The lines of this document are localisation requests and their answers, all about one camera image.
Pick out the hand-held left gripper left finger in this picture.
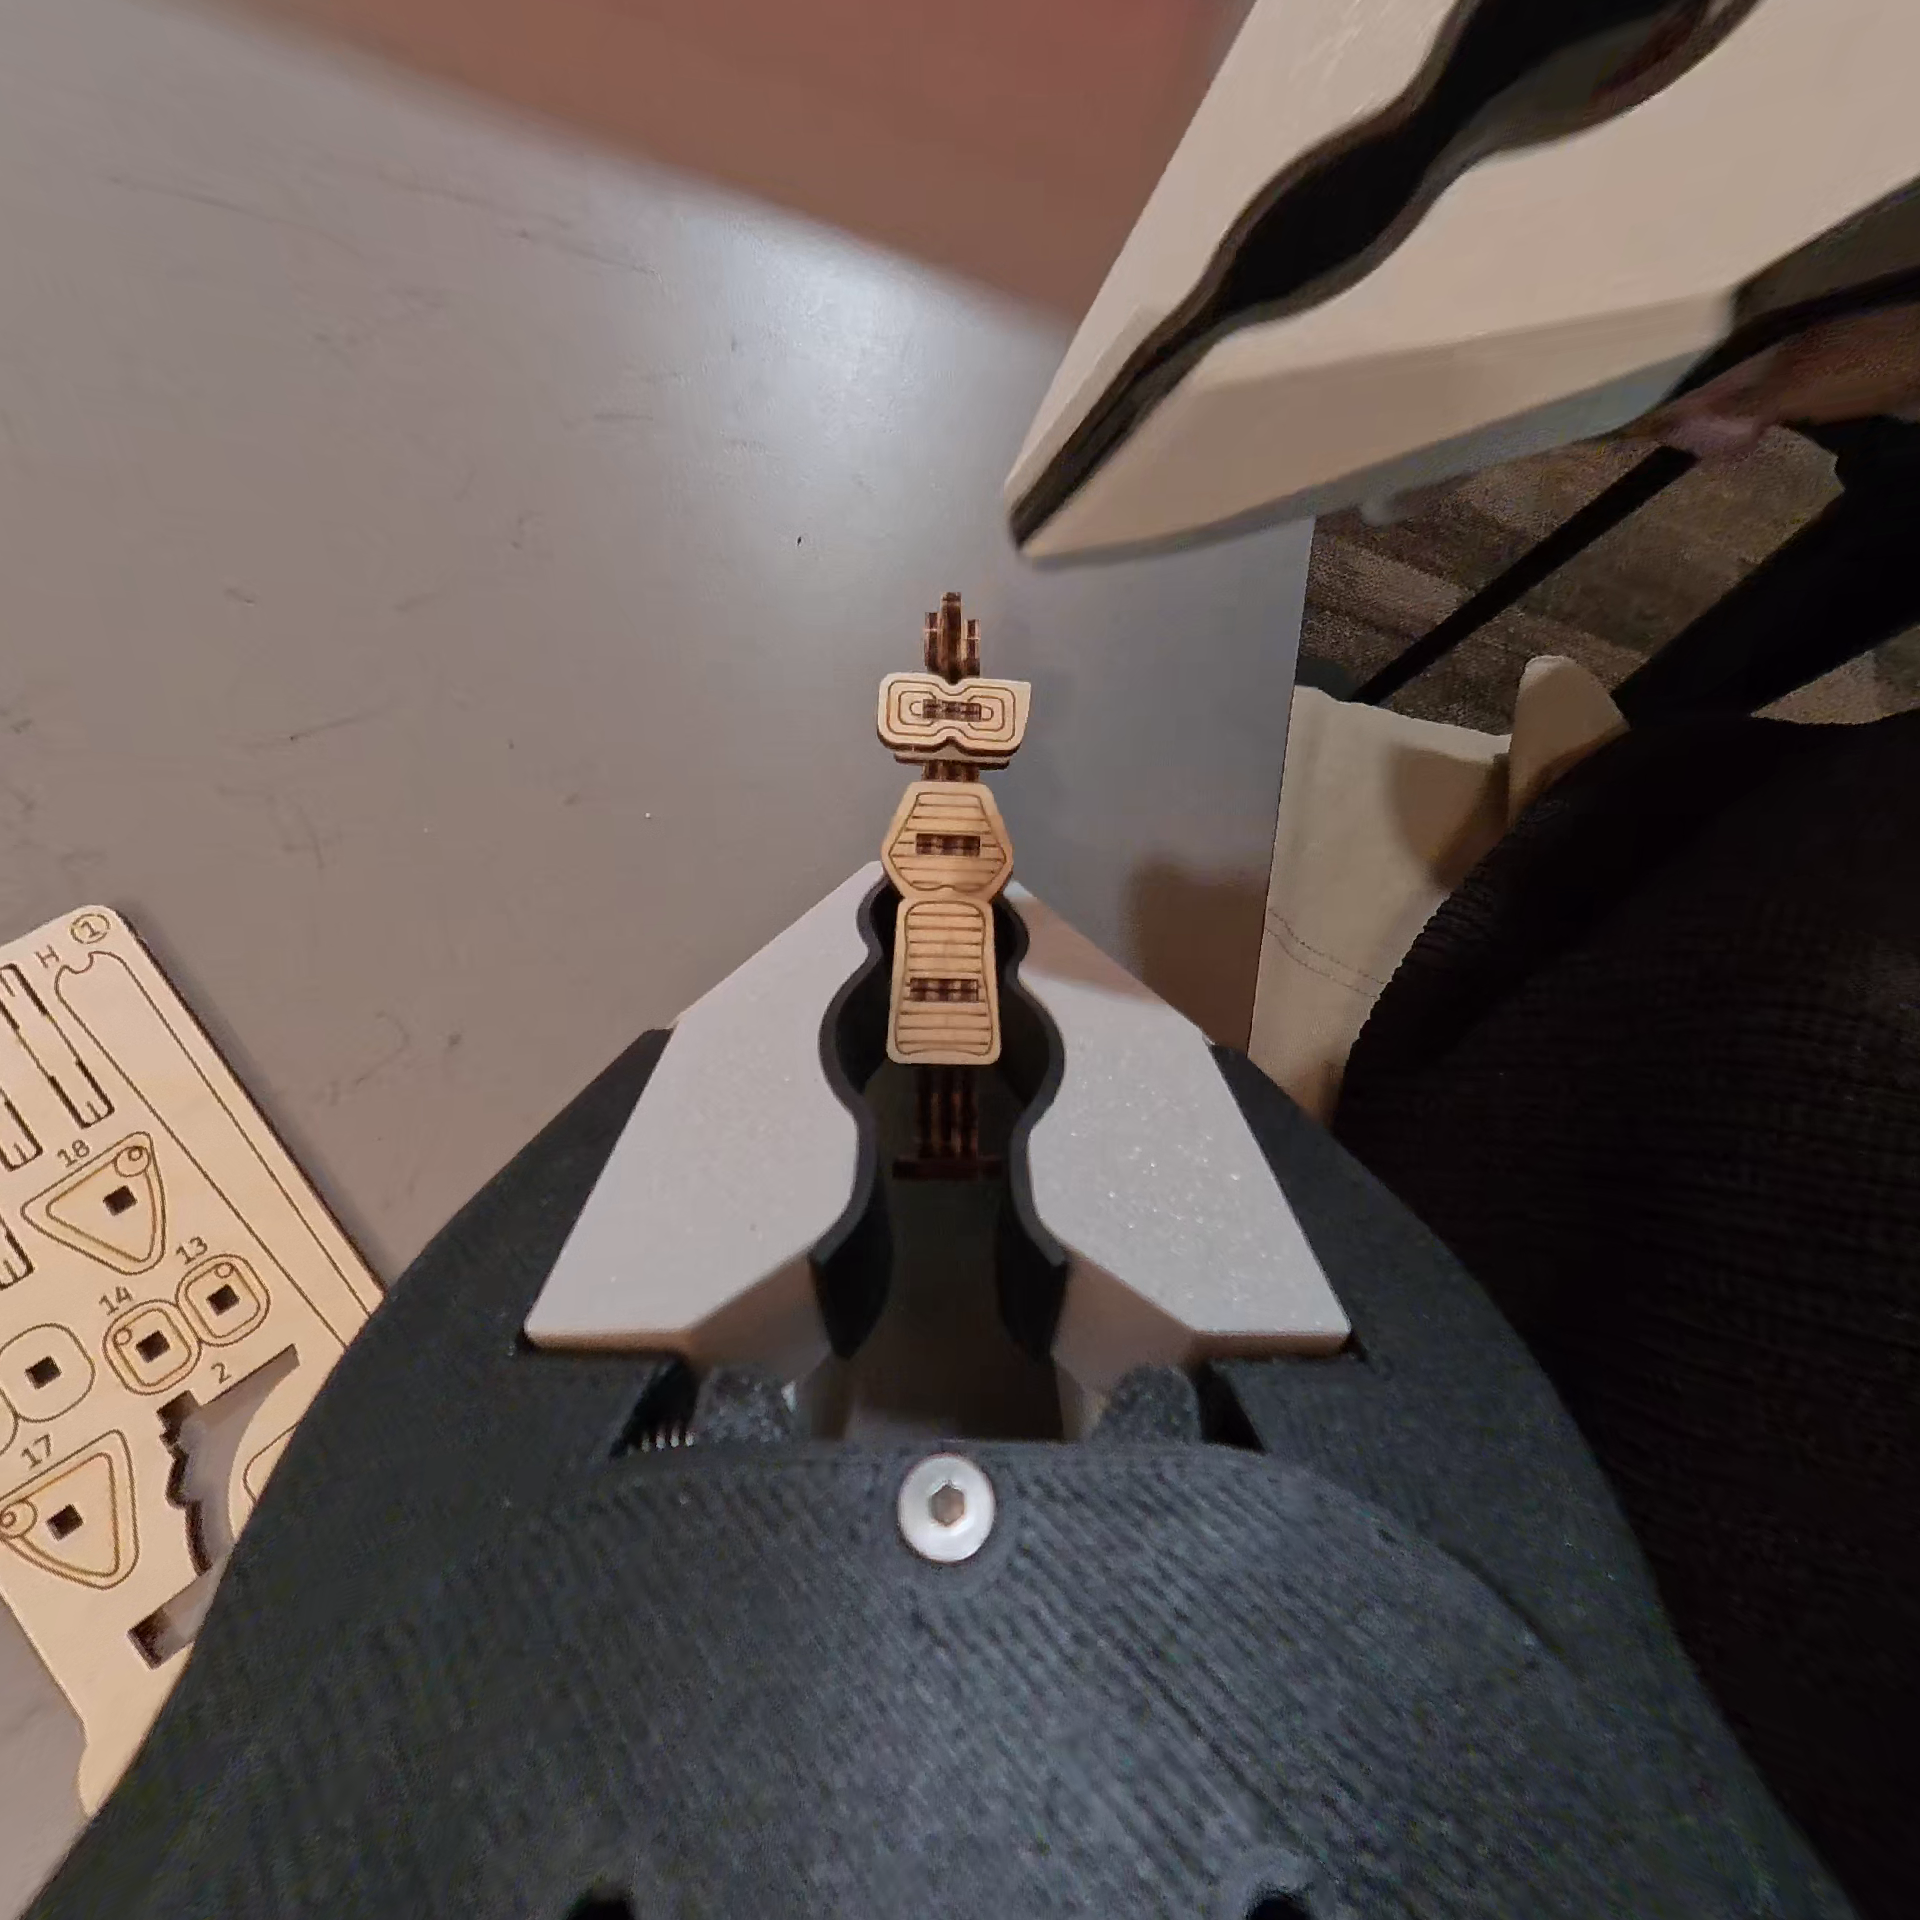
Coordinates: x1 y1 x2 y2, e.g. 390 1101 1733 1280
522 858 901 1413

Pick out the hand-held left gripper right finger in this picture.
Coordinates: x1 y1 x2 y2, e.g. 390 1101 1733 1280
992 876 1356 1435

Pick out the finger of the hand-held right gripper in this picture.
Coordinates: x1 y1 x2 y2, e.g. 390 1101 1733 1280
1008 0 1920 571
1004 0 1749 520

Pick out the small wooden puzzle model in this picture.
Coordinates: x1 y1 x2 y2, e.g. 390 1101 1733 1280
873 592 1037 1164

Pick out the beige cloth bag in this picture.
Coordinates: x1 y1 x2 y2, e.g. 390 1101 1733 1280
1248 656 1634 1120

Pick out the person's black sweater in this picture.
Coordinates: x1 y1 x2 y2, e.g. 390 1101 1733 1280
1331 704 1920 1920

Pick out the cut-out wooden puzzle sheet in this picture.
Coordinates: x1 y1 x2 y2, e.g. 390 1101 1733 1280
0 904 383 1818

